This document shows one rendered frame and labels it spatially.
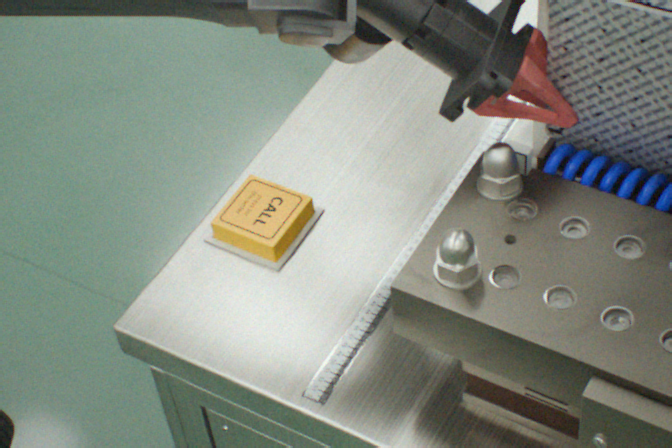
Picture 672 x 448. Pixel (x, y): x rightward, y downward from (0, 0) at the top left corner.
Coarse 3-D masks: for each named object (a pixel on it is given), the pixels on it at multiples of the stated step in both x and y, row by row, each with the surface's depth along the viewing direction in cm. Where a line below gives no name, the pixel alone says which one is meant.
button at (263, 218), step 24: (240, 192) 122; (264, 192) 122; (288, 192) 121; (216, 216) 120; (240, 216) 120; (264, 216) 120; (288, 216) 119; (240, 240) 119; (264, 240) 118; (288, 240) 119
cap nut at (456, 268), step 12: (456, 228) 97; (444, 240) 97; (456, 240) 96; (468, 240) 97; (444, 252) 97; (456, 252) 96; (468, 252) 97; (444, 264) 98; (456, 264) 97; (468, 264) 97; (444, 276) 98; (456, 276) 98; (468, 276) 98; (456, 288) 98; (468, 288) 99
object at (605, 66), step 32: (576, 0) 96; (608, 0) 95; (576, 32) 98; (608, 32) 97; (640, 32) 95; (576, 64) 101; (608, 64) 99; (640, 64) 97; (576, 96) 103; (608, 96) 101; (640, 96) 100; (576, 128) 106; (608, 128) 104; (640, 128) 102; (640, 160) 105
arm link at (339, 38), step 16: (352, 0) 99; (288, 16) 97; (304, 16) 97; (352, 16) 98; (288, 32) 97; (304, 32) 97; (320, 32) 98; (336, 32) 99; (352, 32) 99; (368, 32) 105; (336, 48) 108; (352, 48) 107; (368, 48) 106
